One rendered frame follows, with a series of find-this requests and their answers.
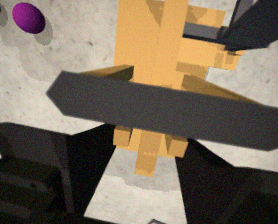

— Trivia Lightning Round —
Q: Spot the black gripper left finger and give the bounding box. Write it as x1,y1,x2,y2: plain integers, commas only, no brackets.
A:
0,122,116,216

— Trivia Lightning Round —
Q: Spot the magenta ball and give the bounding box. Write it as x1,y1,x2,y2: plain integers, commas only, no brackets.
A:
12,2,46,34

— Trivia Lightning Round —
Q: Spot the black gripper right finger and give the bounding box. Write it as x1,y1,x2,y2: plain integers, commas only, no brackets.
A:
175,138,278,224

